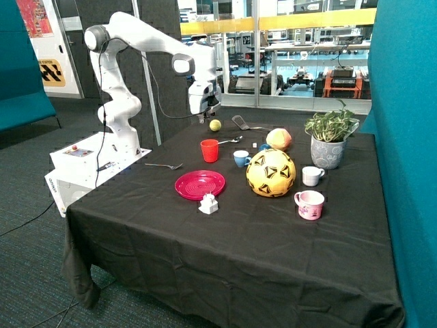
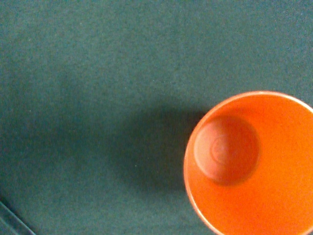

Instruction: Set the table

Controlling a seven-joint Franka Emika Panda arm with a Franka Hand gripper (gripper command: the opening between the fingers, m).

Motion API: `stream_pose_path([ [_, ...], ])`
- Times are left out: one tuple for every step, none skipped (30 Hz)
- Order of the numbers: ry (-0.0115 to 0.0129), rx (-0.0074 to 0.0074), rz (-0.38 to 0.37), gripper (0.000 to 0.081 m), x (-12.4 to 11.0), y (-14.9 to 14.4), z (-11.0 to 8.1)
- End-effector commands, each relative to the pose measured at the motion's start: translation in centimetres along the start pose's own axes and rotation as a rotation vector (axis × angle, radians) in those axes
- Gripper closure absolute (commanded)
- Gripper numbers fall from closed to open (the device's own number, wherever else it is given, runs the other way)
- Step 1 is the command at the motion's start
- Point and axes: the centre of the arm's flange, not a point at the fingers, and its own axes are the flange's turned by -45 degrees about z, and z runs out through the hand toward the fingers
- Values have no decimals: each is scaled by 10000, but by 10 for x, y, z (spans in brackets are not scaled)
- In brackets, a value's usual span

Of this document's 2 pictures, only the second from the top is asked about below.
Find black tablecloth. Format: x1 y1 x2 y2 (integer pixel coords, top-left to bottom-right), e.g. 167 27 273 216
0 0 313 235

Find red plastic cup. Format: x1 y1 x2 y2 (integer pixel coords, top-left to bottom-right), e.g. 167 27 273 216
183 91 313 235

